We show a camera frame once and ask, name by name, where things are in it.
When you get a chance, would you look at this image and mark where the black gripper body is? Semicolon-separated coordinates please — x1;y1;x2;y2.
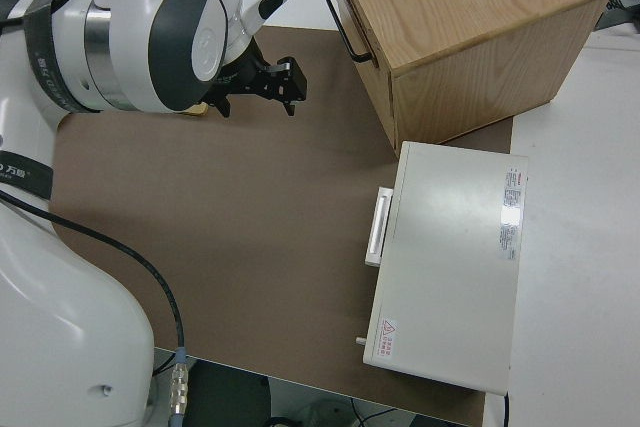
208;41;275;99

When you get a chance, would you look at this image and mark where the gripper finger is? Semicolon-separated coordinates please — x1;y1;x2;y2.
264;56;309;118
207;92;232;119

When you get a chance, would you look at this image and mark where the brown table mat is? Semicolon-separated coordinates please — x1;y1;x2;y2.
49;24;516;427

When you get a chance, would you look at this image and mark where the wooden drawer cabinet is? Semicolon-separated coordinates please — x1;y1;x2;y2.
324;0;615;148

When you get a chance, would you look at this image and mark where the white toaster oven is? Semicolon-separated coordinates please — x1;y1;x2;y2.
355;140;530;397

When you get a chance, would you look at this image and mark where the black cabinet drawer handle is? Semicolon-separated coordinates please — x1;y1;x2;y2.
324;0;375;63

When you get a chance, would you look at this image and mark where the silver toaster door handle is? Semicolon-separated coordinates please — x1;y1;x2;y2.
363;186;395;268

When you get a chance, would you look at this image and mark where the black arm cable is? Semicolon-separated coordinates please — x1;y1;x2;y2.
0;0;192;423

